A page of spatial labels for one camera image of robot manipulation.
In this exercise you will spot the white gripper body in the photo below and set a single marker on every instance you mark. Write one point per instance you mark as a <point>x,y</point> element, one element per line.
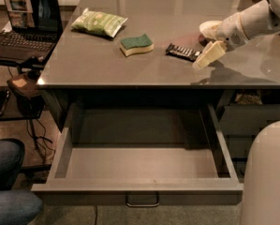
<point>230,31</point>

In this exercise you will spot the black rxbar chocolate bar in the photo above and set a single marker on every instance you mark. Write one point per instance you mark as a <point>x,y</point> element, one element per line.
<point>182,52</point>

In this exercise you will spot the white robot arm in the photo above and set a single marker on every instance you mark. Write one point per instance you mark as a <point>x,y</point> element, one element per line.
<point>263,18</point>

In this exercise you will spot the dark side drawer cabinet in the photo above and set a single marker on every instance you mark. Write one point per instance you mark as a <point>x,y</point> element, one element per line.
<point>242,115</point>

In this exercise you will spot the open grey top drawer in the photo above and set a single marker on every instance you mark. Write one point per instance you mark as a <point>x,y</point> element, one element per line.
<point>103,155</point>

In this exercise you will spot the white bowl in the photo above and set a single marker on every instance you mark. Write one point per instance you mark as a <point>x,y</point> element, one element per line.
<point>209,30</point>

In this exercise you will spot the green yellow sponge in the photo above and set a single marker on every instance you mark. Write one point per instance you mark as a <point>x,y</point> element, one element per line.
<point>136,45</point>

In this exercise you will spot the green chip bag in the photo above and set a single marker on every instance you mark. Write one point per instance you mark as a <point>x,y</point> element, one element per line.
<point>98,23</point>

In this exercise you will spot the black laptop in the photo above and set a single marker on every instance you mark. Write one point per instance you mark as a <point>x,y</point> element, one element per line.
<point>35,28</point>

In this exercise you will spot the black device with label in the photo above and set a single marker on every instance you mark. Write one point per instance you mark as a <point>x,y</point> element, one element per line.
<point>24,86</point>

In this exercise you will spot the black laptop stand table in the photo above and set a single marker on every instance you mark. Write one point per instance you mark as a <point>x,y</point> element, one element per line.
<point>22,108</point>

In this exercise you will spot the person's leg in jeans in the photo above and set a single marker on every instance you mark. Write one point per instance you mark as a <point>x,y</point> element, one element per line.
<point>11,158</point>

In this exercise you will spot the metal drawer handle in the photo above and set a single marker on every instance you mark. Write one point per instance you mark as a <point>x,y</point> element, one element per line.
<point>141,201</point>

